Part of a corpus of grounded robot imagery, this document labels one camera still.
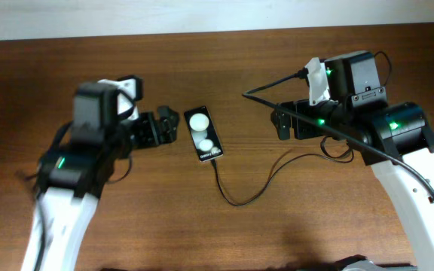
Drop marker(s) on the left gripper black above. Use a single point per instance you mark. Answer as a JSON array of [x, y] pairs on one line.
[[154, 135]]

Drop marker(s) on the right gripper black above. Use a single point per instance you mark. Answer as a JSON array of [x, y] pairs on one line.
[[282, 124]]

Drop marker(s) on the black smartphone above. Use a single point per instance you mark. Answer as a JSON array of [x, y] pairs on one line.
[[203, 134]]

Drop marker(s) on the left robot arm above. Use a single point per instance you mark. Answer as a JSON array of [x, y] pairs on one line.
[[106, 127]]

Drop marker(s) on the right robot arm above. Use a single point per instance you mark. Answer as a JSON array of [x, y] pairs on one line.
[[347, 101]]

